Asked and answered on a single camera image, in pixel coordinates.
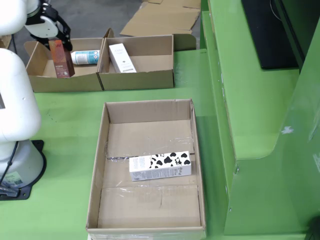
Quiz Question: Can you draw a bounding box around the shallow open cardboard box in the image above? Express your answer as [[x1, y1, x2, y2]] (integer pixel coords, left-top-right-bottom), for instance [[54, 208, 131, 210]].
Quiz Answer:
[[23, 27, 115, 93], [96, 33, 197, 91]]

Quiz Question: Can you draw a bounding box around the cow print carton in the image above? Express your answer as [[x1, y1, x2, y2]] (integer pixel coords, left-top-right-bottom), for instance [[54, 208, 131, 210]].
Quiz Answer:
[[128, 150, 193, 182]]

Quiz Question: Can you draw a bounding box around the large cardboard tray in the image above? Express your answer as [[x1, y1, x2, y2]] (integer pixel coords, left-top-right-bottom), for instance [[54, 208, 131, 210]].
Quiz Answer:
[[85, 98, 208, 240]]

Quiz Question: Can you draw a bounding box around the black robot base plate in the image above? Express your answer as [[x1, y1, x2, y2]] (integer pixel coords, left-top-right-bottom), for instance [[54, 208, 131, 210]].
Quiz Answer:
[[0, 139, 48, 201]]

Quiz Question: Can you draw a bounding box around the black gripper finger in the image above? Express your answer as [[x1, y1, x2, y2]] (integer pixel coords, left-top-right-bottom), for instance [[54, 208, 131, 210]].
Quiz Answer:
[[43, 5, 74, 52], [30, 34, 51, 50]]

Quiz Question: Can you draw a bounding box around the black power cable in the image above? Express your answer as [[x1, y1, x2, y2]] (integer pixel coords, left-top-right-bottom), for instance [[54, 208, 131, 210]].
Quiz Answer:
[[0, 141, 20, 187]]

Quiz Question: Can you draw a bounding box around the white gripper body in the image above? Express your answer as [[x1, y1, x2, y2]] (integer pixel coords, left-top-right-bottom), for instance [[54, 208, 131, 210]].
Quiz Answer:
[[25, 15, 60, 39]]

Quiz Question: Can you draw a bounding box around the green metal frame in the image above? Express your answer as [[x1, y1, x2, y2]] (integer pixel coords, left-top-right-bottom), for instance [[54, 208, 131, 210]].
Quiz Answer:
[[199, 0, 320, 240]]

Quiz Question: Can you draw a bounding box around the flattened cardboard sheet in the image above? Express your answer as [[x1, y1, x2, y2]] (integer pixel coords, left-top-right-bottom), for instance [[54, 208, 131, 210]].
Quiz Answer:
[[119, 0, 202, 38]]

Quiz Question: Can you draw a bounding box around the red-brown Secret carton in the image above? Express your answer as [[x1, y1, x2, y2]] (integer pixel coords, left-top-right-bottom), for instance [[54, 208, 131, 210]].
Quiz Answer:
[[48, 39, 76, 79]]

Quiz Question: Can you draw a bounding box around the plain white carton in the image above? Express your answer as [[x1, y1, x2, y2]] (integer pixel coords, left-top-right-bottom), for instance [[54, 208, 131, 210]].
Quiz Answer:
[[108, 43, 137, 73]]

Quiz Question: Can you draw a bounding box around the white bottle teal label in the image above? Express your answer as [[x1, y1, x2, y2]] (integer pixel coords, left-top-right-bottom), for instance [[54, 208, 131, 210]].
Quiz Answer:
[[70, 49, 101, 66]]

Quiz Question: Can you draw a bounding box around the wooden pallet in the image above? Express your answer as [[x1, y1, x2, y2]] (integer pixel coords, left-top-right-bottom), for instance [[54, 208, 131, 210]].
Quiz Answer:
[[0, 34, 13, 50]]

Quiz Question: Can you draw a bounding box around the black flat panel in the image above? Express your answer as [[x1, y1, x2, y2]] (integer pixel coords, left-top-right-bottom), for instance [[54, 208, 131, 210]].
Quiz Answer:
[[241, 0, 306, 70]]

